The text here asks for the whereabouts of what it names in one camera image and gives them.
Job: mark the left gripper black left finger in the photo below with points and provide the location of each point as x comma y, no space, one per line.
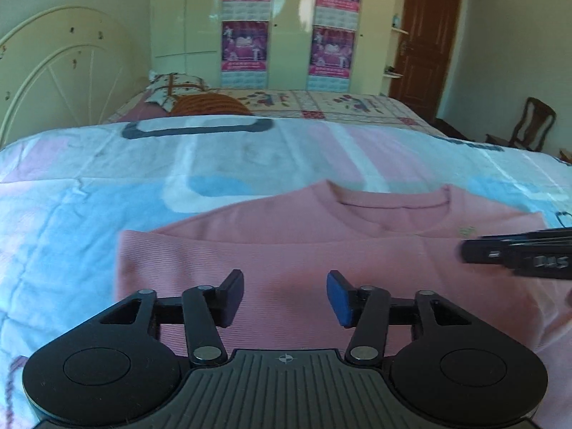
202,310

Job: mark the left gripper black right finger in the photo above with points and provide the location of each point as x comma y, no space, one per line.
370,311

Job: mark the pink knit sweater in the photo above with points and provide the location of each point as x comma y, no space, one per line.
285,246

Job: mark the dark wooden chair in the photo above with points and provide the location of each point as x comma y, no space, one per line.
531,131

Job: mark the light blue pink bedspread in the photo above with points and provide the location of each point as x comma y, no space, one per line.
68,195

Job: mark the orange knit cushion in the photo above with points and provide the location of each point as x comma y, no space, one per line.
208,104

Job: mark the patterned pillow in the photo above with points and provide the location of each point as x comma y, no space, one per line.
166,89

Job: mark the brown wooden door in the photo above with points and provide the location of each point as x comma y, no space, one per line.
423,54

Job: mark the cream corner shelves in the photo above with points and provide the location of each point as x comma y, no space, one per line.
397,31

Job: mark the lower right purple poster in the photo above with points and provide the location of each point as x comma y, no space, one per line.
330,61

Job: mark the lower left purple poster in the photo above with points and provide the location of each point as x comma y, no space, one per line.
244,54

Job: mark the cream curved headboard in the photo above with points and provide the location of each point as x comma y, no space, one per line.
66,67

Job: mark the cream glossy wardrobe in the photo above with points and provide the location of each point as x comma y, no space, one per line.
186,38

